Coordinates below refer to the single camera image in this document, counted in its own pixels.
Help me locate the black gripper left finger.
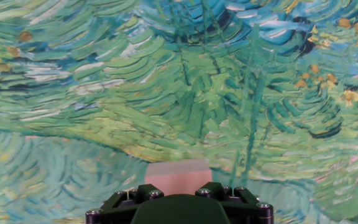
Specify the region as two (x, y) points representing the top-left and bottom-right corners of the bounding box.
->
(85, 183), (165, 224)

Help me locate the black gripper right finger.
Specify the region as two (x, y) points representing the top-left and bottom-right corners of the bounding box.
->
(194, 182), (275, 224)

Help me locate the small wooden block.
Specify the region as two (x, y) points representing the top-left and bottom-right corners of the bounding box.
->
(144, 160), (214, 197)

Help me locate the Van Gogh print cloth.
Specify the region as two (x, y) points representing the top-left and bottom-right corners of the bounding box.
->
(0, 0), (358, 224)

